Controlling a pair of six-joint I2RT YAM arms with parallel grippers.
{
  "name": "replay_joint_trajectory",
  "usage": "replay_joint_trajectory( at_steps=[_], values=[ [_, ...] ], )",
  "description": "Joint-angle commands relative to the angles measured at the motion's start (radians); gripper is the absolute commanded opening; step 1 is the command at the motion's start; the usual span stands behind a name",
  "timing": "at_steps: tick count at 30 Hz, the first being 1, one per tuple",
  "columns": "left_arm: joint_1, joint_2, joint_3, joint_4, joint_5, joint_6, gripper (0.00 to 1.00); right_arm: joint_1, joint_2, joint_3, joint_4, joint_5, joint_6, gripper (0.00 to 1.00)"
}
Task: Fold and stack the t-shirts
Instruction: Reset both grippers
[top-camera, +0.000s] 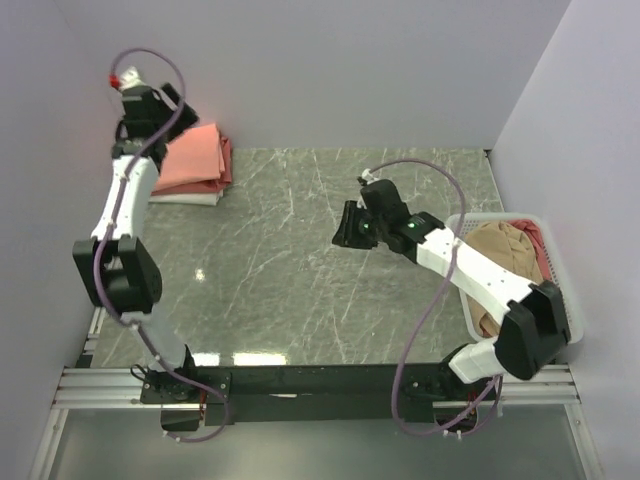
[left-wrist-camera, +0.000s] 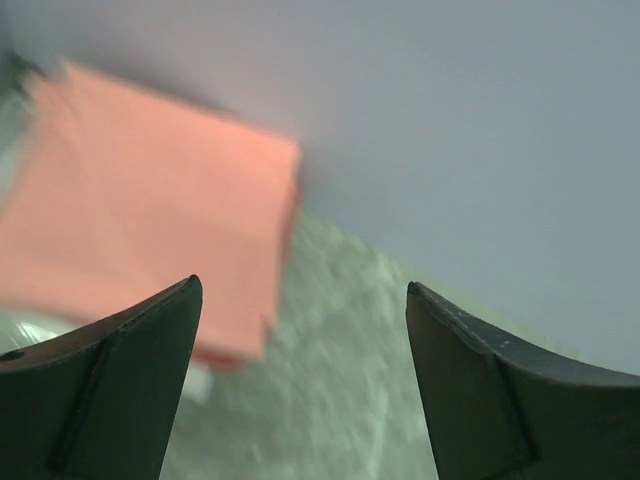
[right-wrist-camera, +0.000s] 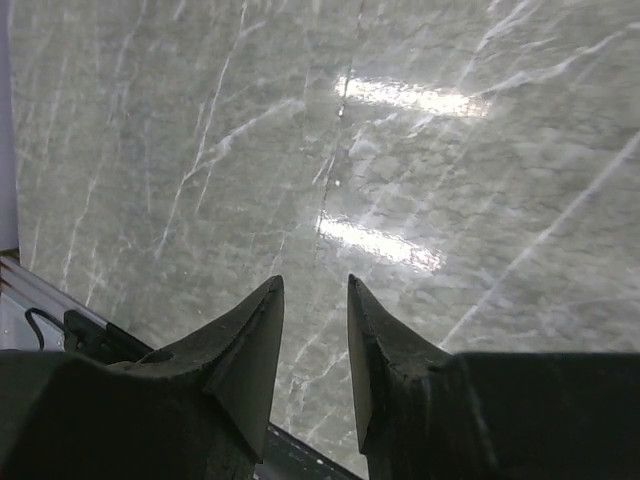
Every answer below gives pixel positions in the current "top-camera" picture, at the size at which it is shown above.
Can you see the white plastic laundry basket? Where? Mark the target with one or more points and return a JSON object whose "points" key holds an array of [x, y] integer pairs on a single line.
{"points": [[455, 306]]}

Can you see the salmon pink t-shirt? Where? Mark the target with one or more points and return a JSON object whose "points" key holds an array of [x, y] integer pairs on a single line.
{"points": [[196, 158]]}

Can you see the beige t-shirt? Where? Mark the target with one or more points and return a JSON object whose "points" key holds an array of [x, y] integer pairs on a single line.
{"points": [[506, 246]]}

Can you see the aluminium frame rail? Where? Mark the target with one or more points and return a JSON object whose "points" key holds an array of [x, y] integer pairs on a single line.
{"points": [[114, 389]]}

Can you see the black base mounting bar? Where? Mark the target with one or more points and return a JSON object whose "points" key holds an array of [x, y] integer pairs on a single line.
{"points": [[286, 393]]}

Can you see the folded white t-shirt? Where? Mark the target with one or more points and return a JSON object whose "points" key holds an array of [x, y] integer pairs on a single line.
{"points": [[198, 199]]}

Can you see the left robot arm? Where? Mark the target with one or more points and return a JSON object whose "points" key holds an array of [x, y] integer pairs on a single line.
{"points": [[118, 272]]}

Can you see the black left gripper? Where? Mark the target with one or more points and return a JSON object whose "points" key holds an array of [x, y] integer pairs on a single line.
{"points": [[186, 119]]}

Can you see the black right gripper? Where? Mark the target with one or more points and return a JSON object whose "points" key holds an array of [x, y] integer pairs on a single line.
{"points": [[347, 235]]}

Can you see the dark pink t-shirt in basket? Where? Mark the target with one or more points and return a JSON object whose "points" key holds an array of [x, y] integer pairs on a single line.
{"points": [[535, 236]]}

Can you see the folded red t-shirt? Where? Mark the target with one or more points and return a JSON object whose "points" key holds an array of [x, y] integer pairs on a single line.
{"points": [[219, 185]]}

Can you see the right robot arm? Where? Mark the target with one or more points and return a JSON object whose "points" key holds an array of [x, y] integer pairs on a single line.
{"points": [[533, 324]]}

